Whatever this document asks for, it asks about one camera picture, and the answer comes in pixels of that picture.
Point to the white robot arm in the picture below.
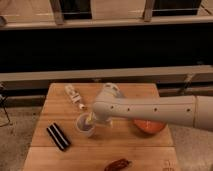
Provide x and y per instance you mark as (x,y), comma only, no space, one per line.
(190,111)

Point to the wooden table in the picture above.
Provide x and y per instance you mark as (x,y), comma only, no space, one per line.
(122,139)

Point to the orange ceramic bowl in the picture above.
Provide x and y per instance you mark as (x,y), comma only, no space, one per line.
(149,127)

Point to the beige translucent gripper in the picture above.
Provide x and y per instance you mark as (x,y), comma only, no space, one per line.
(92,119)

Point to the black white striped box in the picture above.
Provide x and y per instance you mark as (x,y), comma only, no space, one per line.
(58,137)

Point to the white tube bottle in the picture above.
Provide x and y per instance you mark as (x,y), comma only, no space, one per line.
(75,96)

